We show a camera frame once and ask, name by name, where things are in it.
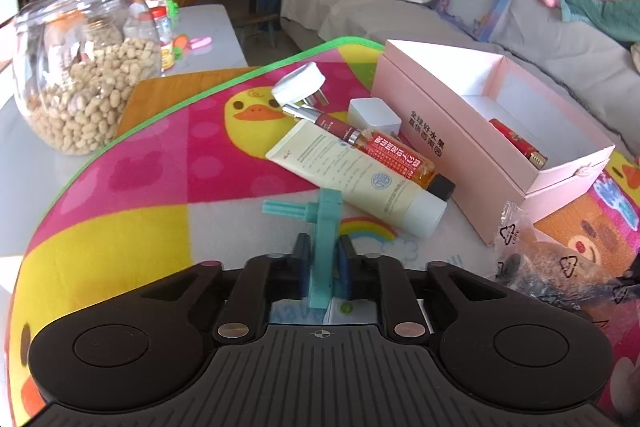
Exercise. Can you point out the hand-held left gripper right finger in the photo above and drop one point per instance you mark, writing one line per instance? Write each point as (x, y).
(345, 262)

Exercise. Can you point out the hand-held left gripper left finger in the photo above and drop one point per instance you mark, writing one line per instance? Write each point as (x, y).
(301, 257)

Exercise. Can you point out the teal plastic bracket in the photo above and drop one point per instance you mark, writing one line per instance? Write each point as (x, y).
(326, 227)

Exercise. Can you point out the cream cosmetic tube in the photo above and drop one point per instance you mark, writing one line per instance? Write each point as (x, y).
(350, 172)

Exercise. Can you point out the amber bottle with black cap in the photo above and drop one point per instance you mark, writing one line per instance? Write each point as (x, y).
(400, 157)

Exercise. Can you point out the dark red tube silver cap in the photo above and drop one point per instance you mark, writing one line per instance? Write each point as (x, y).
(332, 126)

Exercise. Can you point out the white cube charger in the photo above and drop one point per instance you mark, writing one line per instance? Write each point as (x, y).
(372, 114)

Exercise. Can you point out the pink cardboard box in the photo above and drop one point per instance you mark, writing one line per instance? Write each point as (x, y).
(450, 142)

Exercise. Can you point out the white round plug adapter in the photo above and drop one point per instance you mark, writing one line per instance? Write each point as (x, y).
(300, 84)

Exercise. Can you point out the clear plastic bag dark item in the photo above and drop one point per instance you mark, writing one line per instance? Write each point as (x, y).
(540, 262)

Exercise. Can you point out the colourful cartoon play mat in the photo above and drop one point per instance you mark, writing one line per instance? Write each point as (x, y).
(150, 162)

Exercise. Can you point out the red packet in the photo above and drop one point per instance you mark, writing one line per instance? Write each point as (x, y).
(515, 141)

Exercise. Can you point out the pink toy piece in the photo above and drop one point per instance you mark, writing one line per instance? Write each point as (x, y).
(199, 42)

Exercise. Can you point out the orange carrot toy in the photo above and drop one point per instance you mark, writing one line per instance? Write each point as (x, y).
(180, 45)

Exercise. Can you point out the small jar with red lid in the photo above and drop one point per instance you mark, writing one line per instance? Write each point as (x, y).
(164, 42)

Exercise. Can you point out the glass jar of peanuts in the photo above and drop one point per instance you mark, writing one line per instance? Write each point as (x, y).
(85, 77)

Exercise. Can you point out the purple window gift box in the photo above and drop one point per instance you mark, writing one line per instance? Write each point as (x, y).
(500, 14)

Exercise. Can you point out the grey sofa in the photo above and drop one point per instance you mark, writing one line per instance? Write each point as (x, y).
(550, 52)

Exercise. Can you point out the teal cloth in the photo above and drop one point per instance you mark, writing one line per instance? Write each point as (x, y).
(595, 9)

